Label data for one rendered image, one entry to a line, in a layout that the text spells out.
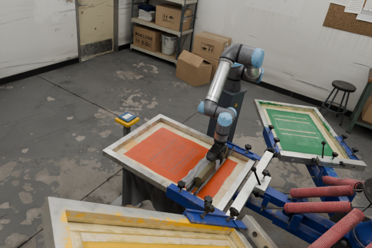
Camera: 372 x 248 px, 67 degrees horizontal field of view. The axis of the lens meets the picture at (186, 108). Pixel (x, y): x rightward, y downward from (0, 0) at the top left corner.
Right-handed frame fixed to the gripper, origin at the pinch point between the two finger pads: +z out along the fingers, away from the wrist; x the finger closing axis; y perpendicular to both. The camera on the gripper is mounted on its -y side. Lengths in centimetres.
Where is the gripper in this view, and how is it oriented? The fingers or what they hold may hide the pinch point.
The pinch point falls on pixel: (212, 167)
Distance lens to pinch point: 171.4
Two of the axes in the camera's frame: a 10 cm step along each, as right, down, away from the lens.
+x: -8.4, -3.6, 4.0
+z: -1.4, 8.7, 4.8
